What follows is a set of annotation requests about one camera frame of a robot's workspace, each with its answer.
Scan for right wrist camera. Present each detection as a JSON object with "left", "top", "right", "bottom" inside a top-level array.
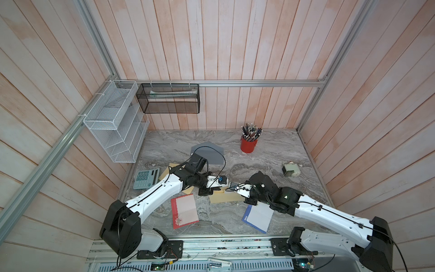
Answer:
[{"left": 225, "top": 183, "right": 252, "bottom": 198}]

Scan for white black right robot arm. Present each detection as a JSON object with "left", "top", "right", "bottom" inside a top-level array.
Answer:
[{"left": 228, "top": 171, "right": 394, "bottom": 272}]

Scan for teal desk calculator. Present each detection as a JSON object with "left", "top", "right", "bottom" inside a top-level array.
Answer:
[{"left": 133, "top": 168, "right": 160, "bottom": 190}]

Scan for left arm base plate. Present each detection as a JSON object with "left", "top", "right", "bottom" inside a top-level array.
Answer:
[{"left": 137, "top": 240, "right": 184, "bottom": 260}]

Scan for grey paper envelope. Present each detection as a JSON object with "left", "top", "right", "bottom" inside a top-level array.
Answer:
[{"left": 190, "top": 142, "right": 225, "bottom": 165}]

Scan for red pencil cup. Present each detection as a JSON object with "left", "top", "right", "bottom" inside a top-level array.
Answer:
[{"left": 240, "top": 137, "right": 258, "bottom": 154}]

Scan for black mesh wall basket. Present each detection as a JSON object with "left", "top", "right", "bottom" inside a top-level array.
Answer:
[{"left": 136, "top": 83, "right": 201, "bottom": 114}]

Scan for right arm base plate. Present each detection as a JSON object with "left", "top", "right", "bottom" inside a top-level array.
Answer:
[{"left": 270, "top": 238, "right": 318, "bottom": 257}]

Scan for paper inside black basket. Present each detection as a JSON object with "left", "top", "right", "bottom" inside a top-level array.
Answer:
[{"left": 148, "top": 90, "right": 198, "bottom": 99}]

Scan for aluminium frame rail front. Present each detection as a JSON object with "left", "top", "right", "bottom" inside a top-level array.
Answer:
[{"left": 86, "top": 234, "right": 368, "bottom": 264}]

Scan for white wire mesh shelf rack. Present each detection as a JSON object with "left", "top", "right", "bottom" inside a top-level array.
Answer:
[{"left": 84, "top": 80, "right": 150, "bottom": 163}]

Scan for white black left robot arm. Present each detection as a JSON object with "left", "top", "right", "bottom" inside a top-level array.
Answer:
[{"left": 100, "top": 153, "right": 228, "bottom": 259}]

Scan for bunch of pencils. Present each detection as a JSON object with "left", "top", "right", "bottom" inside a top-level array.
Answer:
[{"left": 241, "top": 123, "right": 263, "bottom": 142}]

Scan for yellow envelope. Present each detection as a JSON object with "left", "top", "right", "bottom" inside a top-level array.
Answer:
[
  {"left": 158, "top": 163, "right": 194, "bottom": 195},
  {"left": 208, "top": 187, "right": 245, "bottom": 204}
]

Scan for blue bordered letter paper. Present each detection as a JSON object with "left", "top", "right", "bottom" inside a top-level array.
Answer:
[{"left": 242, "top": 202, "right": 274, "bottom": 234}]

